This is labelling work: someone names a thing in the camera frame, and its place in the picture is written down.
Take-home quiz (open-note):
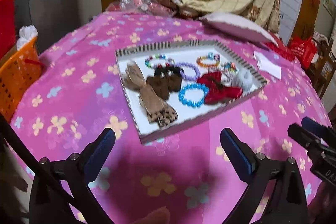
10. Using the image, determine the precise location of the red hanging cloth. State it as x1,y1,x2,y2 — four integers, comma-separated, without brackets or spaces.
0,0,15,58

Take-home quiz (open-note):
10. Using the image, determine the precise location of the person's right hand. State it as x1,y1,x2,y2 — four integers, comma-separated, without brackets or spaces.
308,182,336,224

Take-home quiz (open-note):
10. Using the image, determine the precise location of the white paper sheet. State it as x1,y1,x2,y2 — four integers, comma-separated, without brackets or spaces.
253,51,281,80

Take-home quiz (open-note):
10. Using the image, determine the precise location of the white pink pillow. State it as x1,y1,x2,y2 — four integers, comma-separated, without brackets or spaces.
199,12,278,47

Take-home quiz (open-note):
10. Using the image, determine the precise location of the clear plastic bag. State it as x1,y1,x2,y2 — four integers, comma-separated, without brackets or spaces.
119,0,175,18

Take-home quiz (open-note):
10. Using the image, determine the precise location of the striped jewelry box tray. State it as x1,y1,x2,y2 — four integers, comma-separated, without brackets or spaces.
116,40,266,144

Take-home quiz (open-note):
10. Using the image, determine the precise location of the wooden shelf rack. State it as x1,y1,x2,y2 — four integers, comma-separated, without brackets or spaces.
310,38,335,99

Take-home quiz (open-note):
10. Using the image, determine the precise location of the orange crystal bead bracelet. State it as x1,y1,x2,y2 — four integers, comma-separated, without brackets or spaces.
196,52,221,69

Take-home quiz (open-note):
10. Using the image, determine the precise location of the red shopping bag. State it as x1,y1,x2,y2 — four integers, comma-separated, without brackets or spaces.
288,36,317,69

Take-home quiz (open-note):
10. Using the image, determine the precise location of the person's left hand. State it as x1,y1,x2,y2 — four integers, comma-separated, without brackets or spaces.
132,207,170,224

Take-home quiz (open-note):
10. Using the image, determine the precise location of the tan leopard bow hair clip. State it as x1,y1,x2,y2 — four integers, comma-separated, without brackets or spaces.
122,61,178,127

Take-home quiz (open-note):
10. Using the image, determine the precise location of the orange plastic basket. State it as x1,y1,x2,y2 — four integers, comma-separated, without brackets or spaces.
1,37,44,122

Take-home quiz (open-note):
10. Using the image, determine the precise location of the blue bead bracelet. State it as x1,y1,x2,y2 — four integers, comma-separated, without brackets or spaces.
178,82,210,109

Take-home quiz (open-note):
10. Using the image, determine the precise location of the green white beaded charm bracelet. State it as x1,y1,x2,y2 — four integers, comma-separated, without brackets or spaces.
207,61,240,83

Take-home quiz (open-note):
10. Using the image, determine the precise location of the lilac bead bracelet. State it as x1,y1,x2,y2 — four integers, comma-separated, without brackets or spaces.
175,61,202,82

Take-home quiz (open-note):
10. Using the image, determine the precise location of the multicolour round bead bracelet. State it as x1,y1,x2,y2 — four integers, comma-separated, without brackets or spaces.
144,53,176,69

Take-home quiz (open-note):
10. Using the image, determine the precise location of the grey fluffy scrunchie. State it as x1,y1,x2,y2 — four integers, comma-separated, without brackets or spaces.
231,69,253,92

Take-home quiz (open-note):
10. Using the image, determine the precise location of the red bow hair tie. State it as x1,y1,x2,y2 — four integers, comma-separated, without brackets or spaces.
196,70,244,105

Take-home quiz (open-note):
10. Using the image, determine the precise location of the red cushion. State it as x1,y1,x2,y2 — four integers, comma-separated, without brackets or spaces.
264,36,295,62

